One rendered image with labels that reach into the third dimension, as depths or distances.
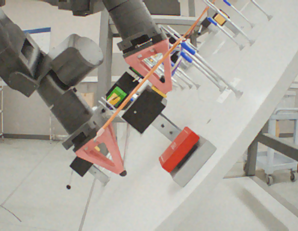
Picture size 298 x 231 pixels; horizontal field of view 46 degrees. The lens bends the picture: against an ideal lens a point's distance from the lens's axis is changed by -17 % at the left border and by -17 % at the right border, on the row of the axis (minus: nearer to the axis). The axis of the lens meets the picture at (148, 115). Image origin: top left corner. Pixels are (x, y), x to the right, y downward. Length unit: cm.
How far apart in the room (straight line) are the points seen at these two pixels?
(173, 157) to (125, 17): 25
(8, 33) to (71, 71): 13
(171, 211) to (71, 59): 29
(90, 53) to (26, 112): 782
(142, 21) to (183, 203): 29
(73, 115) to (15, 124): 789
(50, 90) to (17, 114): 785
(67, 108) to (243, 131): 31
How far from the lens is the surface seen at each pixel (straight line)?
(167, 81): 61
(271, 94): 42
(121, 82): 136
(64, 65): 60
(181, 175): 44
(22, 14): 861
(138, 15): 60
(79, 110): 63
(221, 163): 41
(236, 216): 113
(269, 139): 138
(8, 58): 59
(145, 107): 62
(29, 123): 841
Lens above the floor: 118
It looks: 5 degrees down
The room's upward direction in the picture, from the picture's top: straight up
